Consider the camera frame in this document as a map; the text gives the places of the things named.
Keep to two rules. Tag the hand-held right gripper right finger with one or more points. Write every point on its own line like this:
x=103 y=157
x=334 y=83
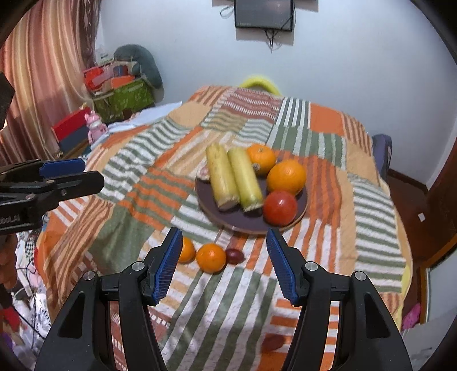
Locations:
x=282 y=271

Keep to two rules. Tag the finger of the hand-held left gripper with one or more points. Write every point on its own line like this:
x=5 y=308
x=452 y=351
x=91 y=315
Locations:
x=60 y=167
x=80 y=182

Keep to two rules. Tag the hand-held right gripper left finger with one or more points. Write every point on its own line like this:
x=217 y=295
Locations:
x=167 y=271

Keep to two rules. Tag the small tangerine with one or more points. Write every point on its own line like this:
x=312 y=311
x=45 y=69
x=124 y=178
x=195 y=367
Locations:
x=187 y=250
x=211 y=258

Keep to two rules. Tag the dark purple grape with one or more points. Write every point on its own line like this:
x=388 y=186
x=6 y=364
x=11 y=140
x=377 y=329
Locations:
x=235 y=256

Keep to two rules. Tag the purple plate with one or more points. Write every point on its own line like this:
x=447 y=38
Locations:
x=250 y=222

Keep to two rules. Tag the red tomato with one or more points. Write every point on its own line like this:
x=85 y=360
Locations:
x=280 y=208

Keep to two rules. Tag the yellow-green corn cob front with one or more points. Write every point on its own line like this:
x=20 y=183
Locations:
x=244 y=178

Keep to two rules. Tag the yellow-green corn cob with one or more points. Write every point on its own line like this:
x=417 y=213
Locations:
x=244 y=178
x=221 y=174

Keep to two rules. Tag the yellow-green corn cob back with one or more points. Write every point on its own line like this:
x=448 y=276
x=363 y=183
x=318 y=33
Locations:
x=221 y=174

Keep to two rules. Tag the large orange with sticker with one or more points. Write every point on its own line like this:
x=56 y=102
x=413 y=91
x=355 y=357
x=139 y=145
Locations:
x=261 y=157

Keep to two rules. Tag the person's left hand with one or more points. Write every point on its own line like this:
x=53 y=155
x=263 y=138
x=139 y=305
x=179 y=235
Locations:
x=8 y=264

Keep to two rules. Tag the red flat box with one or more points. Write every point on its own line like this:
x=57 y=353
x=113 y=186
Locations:
x=71 y=125

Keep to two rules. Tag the pink toy figure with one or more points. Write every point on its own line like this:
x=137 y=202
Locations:
x=95 y=126

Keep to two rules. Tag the striped patchwork blanket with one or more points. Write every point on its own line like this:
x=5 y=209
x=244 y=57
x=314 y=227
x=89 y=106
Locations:
x=332 y=242

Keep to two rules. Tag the pink striped curtain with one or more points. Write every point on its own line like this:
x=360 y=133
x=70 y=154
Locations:
x=46 y=78

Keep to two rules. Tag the green patterned box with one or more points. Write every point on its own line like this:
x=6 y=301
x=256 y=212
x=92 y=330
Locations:
x=125 y=101

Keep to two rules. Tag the red gift bag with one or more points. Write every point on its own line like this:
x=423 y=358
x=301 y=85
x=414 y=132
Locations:
x=96 y=76

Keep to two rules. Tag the white cloth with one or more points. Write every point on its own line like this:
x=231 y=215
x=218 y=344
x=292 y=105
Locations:
x=153 y=112

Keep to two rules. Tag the orange box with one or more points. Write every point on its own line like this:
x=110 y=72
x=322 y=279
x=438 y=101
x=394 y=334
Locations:
x=123 y=81

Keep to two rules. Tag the pink slipper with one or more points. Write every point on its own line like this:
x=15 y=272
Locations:
x=411 y=316

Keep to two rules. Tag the white floor socket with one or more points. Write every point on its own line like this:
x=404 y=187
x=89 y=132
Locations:
x=422 y=217

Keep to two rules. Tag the grey purple backpack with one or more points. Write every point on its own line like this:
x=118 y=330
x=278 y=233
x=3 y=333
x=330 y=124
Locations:
x=382 y=153

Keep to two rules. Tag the wooden door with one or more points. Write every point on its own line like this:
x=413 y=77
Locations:
x=442 y=199

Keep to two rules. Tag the small black wall monitor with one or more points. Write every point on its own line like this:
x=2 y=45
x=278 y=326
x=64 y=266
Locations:
x=264 y=12

